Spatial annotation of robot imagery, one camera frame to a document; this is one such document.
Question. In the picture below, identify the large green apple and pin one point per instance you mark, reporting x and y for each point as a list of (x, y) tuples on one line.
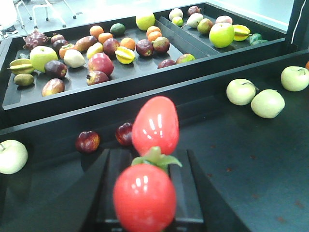
[(41, 55), (221, 35)]

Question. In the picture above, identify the dark red plum left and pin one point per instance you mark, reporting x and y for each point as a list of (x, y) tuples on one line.
[(87, 142)]

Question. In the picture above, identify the yellow star fruit centre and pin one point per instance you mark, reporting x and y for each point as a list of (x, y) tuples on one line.
[(124, 55)]

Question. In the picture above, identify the yellow green pomelo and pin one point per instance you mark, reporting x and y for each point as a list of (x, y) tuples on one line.
[(144, 21)]

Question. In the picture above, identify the small lime green fruit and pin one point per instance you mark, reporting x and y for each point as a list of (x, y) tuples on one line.
[(178, 21)]

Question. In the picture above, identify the pale apple right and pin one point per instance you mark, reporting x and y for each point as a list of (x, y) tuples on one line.
[(295, 78)]

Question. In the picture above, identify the yellow star fruit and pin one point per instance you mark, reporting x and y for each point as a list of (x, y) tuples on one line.
[(124, 55), (241, 32)]

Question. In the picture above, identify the left gripper black camera right finger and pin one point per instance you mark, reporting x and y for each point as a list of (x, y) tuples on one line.
[(198, 203)]

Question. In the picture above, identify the pale apple far left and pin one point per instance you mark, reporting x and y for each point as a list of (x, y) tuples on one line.
[(13, 156)]

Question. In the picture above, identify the pale apple pair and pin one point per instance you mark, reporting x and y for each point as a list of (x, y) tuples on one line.
[(240, 91), (268, 103)]

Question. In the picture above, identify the pale apple lower pair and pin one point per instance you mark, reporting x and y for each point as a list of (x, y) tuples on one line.
[(268, 103)]

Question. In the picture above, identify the left gripper black camera left finger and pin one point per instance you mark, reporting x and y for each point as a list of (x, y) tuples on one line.
[(102, 209)]

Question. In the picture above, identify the dark red plum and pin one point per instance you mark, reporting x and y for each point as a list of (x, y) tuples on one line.
[(87, 142), (123, 134)]

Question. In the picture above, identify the black wooden fruit stand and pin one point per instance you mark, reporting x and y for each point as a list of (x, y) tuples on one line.
[(259, 166)]

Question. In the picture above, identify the yellow star fruit right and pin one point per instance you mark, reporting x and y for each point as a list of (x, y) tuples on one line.
[(241, 32)]

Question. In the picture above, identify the big red apple centre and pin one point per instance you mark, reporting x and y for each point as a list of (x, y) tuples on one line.
[(101, 62)]

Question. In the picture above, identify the dark red plum right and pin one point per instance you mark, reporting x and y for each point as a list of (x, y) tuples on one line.
[(123, 134)]

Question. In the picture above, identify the orange fruit right corner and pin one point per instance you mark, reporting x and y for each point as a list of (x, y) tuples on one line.
[(307, 65)]

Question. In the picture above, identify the large green apple right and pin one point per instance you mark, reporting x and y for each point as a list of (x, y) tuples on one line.
[(221, 35)]

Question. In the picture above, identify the pale apple upper pair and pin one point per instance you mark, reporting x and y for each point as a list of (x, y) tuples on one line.
[(240, 91)]

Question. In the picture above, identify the large green apple left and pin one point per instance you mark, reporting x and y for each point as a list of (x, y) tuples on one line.
[(41, 55)]

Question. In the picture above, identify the pink dragon fruit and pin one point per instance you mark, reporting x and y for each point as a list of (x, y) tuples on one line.
[(35, 39)]

